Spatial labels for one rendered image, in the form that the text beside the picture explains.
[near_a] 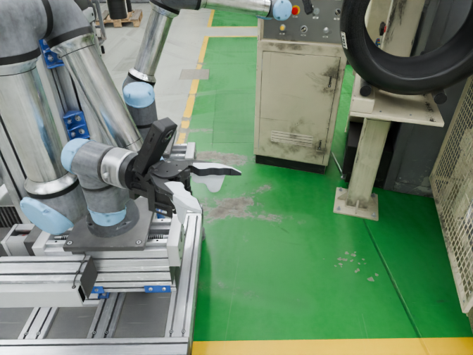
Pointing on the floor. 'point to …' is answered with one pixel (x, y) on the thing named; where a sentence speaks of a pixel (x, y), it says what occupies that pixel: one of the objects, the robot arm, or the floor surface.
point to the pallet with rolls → (121, 13)
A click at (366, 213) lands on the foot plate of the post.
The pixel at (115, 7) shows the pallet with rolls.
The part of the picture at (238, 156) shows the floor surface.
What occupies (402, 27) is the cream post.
